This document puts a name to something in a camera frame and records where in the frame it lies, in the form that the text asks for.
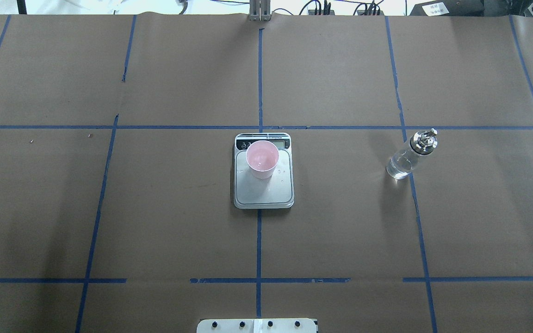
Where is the clear glass sauce bottle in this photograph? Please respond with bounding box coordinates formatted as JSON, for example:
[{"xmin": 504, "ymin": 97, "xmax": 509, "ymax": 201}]
[{"xmin": 386, "ymin": 128, "xmax": 439, "ymax": 180}]

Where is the silver digital kitchen scale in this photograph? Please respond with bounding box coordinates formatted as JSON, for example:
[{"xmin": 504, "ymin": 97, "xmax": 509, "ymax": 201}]
[{"xmin": 232, "ymin": 133, "xmax": 294, "ymax": 210}]

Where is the aluminium frame post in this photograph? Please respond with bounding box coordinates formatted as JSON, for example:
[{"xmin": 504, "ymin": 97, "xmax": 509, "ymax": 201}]
[{"xmin": 248, "ymin": 0, "xmax": 272, "ymax": 22}]

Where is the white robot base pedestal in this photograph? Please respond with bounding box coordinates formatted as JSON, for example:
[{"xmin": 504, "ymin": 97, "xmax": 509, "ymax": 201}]
[{"xmin": 196, "ymin": 318, "xmax": 319, "ymax": 333}]

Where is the brown paper table cover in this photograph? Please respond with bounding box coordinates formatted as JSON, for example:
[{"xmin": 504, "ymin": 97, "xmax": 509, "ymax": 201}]
[{"xmin": 0, "ymin": 12, "xmax": 533, "ymax": 333}]

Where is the black box with label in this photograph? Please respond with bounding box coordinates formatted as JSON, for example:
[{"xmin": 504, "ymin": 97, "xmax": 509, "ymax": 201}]
[{"xmin": 408, "ymin": 0, "xmax": 485, "ymax": 17}]

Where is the pink plastic cup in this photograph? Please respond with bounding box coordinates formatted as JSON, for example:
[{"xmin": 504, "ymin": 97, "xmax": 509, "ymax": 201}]
[{"xmin": 246, "ymin": 141, "xmax": 279, "ymax": 179}]

